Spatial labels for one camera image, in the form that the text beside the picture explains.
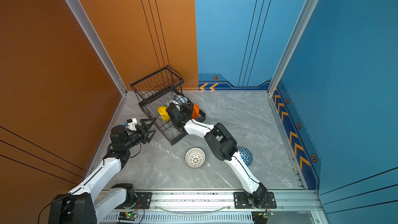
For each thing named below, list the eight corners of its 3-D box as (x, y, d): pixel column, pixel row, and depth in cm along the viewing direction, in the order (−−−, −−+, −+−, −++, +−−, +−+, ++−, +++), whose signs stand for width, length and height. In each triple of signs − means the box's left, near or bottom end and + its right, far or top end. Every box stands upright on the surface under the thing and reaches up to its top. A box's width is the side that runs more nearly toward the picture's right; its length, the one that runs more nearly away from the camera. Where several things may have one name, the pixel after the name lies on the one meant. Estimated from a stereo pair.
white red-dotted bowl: (194, 173, 83) (193, 170, 79) (182, 158, 88) (181, 155, 84) (208, 160, 88) (208, 156, 84) (196, 147, 93) (196, 143, 89)
